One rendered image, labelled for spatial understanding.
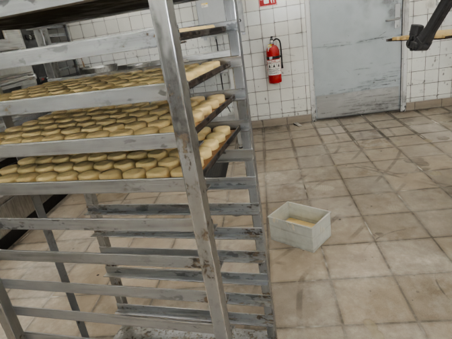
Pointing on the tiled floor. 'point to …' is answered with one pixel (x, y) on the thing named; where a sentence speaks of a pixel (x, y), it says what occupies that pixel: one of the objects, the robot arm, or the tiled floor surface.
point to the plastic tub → (300, 226)
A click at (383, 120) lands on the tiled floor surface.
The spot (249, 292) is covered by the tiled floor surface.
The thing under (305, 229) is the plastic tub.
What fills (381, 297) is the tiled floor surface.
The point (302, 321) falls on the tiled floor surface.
